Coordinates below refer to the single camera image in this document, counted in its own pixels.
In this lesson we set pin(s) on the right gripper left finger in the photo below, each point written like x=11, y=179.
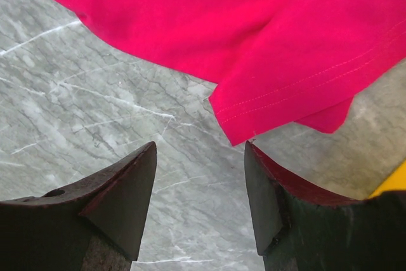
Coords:
x=95, y=223

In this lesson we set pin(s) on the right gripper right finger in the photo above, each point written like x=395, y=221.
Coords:
x=301, y=226

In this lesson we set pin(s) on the pink t-shirt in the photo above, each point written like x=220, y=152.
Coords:
x=273, y=61

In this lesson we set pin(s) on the yellow plastic tray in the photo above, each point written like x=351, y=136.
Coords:
x=395, y=181

